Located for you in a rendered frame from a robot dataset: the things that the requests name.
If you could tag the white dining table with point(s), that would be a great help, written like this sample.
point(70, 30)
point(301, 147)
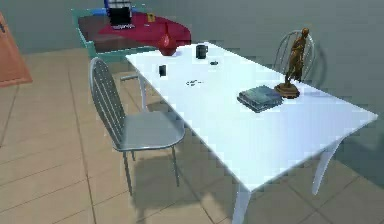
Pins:
point(233, 126)

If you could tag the grey metal chair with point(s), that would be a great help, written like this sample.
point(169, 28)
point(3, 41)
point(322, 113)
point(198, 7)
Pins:
point(146, 130)
point(283, 53)

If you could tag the small black cup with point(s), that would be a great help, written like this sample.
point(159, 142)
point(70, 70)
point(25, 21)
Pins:
point(162, 70)

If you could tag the small black object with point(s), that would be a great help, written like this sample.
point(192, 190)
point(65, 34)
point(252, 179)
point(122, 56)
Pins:
point(214, 62)

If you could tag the black mug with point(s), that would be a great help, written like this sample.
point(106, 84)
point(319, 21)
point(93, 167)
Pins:
point(201, 51)

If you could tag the red vase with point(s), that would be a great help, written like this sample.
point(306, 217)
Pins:
point(166, 45)

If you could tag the red blanket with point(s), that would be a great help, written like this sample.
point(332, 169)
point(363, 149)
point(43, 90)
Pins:
point(150, 31)

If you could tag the small yellow box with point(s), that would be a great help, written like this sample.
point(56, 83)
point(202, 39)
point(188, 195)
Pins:
point(151, 17)

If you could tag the bronze figure statue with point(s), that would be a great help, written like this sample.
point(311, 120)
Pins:
point(295, 63)

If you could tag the black laptop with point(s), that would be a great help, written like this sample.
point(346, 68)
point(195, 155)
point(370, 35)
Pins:
point(120, 18)

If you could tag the blue pillow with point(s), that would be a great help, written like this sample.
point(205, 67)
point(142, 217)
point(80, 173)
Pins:
point(100, 12)

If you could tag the orange wooden door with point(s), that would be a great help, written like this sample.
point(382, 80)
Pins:
point(11, 60)

